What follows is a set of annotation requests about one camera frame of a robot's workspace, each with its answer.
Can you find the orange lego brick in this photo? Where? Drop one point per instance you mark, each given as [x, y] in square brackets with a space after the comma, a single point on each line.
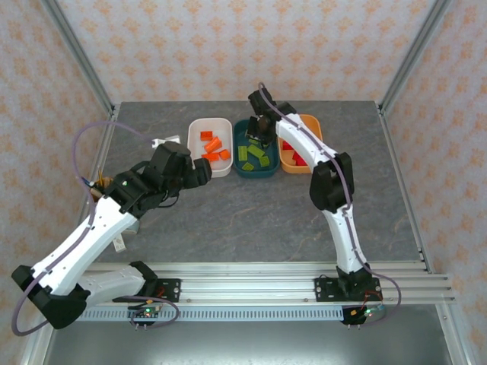
[206, 135]
[225, 154]
[210, 156]
[213, 144]

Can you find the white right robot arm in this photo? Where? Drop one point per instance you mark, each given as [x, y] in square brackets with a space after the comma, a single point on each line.
[342, 228]

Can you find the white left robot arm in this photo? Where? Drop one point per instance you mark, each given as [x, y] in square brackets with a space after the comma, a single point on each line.
[95, 228]

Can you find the green lego brick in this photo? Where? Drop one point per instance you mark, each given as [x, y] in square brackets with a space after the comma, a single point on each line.
[248, 166]
[256, 151]
[253, 141]
[242, 153]
[264, 161]

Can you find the red lego brick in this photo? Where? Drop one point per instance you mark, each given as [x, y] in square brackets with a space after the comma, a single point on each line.
[300, 161]
[286, 145]

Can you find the orange plastic container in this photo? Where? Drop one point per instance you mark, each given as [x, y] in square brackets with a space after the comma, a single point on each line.
[312, 125]

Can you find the teal plastic container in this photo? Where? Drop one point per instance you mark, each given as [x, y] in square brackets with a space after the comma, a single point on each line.
[255, 174]

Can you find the white label tag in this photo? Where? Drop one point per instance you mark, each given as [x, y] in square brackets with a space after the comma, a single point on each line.
[119, 243]

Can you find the white plastic container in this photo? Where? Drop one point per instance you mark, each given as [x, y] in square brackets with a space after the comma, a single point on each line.
[194, 129]

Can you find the controller board with green light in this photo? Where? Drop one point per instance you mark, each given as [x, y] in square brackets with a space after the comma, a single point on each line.
[367, 313]
[147, 312]

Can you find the white plastic bracket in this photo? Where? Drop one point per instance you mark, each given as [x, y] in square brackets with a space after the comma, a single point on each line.
[167, 139]

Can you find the aluminium table side rail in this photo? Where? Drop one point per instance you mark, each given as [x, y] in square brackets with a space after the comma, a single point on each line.
[407, 190]
[104, 148]

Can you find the aluminium mounting rail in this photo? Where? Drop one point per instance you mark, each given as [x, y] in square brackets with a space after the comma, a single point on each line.
[247, 285]

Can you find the aluminium frame post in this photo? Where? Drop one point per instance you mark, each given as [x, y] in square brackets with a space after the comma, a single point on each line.
[78, 53]
[412, 53]

